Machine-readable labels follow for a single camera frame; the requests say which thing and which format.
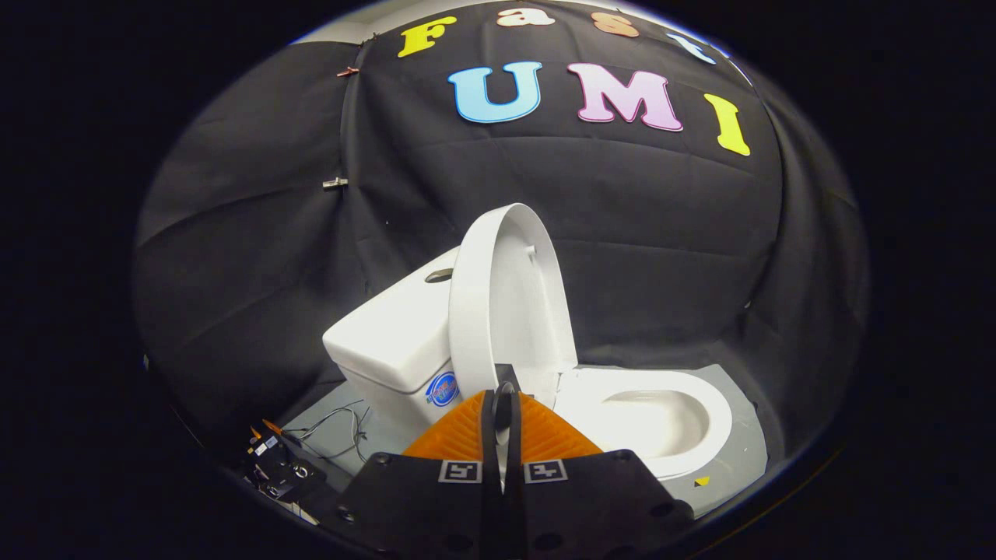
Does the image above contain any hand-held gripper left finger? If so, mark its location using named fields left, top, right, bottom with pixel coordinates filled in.
left=327, top=389, right=507, bottom=560

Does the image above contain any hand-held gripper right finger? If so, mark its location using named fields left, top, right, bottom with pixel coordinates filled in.
left=506, top=391, right=693, bottom=560

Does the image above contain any black lid knob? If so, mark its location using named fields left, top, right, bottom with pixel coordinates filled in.
left=492, top=364, right=521, bottom=450

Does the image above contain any white toilet with tank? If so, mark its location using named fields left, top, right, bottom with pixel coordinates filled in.
left=323, top=247, right=733, bottom=480

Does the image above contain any white toilet seat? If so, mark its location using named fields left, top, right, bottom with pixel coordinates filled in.
left=556, top=366, right=733, bottom=478

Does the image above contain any black electronic device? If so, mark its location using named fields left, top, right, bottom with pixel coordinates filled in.
left=245, top=420, right=329, bottom=502

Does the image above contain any black backdrop cloth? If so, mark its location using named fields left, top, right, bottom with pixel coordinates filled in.
left=132, top=0, right=868, bottom=467

